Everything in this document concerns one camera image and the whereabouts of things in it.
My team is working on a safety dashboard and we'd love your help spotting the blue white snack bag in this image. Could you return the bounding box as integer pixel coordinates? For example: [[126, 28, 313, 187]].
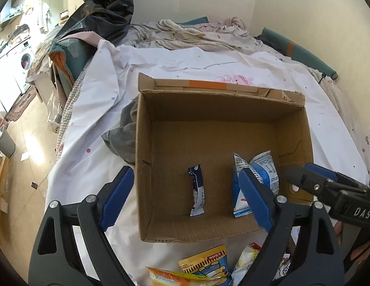
[[231, 150, 279, 218]]

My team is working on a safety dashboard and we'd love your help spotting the orange cheese crisps bag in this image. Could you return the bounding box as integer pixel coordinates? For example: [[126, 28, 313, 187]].
[[147, 267, 221, 286]]

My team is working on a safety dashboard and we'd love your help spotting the white yellow snack packet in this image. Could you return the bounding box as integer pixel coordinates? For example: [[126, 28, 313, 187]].
[[231, 242, 261, 286]]

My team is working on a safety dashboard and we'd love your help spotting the yellow blue cartoon snack bag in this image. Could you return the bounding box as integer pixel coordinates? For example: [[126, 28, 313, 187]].
[[178, 245, 232, 286]]

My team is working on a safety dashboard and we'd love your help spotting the grey crumpled cloth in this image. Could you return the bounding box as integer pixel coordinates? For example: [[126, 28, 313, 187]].
[[101, 97, 138, 165]]

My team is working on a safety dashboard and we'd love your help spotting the dark blue snack bar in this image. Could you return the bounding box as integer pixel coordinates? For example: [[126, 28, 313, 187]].
[[188, 165, 205, 217]]

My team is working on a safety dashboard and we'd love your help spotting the grey waste bin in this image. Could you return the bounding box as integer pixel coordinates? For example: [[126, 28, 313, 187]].
[[0, 126, 16, 158]]

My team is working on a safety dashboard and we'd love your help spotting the brown cardboard box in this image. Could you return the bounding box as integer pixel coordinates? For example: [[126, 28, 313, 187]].
[[134, 74, 313, 243]]

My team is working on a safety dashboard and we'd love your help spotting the teal orange cushion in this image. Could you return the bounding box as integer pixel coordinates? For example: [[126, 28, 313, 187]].
[[256, 28, 338, 80]]

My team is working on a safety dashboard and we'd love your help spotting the white washing machine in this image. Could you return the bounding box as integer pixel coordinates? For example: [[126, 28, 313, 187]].
[[0, 36, 34, 112]]

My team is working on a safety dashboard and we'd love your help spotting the crumpled beige blanket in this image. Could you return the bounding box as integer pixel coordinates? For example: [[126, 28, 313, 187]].
[[125, 16, 265, 55]]

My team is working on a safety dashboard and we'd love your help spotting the black plastic garbage bag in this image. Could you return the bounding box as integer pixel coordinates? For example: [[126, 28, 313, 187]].
[[53, 0, 134, 43]]

